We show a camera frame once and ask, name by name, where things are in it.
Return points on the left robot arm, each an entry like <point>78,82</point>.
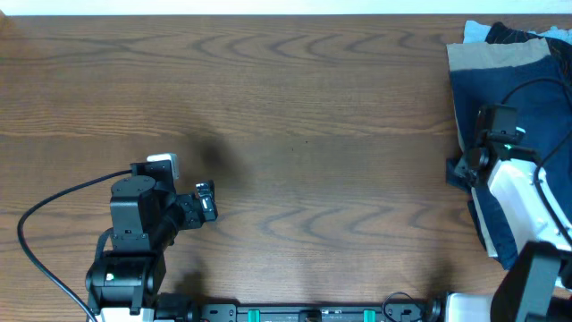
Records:
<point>123,283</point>

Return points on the black mounting rail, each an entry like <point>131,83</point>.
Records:
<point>398,307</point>

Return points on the dark blue denim shorts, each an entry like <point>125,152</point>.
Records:
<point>544,112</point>

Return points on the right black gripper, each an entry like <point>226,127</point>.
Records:
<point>461,169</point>

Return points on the light blue garment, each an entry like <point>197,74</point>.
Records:
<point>476,32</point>

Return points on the black patterned garment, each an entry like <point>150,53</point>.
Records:
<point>558,49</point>

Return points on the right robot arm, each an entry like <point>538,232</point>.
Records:
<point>515,177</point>

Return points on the beige khaki shorts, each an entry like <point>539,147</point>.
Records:
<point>481,56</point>

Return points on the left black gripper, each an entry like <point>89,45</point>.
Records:
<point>194,217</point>

